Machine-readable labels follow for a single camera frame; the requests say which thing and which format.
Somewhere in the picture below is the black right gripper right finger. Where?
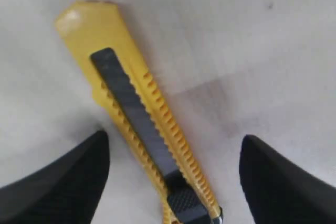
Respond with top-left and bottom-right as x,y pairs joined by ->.
240,135 -> 335,223

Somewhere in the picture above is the yellow utility knife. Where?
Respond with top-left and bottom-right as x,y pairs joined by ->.
55,1 -> 223,223

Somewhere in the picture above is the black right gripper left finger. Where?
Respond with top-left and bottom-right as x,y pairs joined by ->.
1,130 -> 109,223

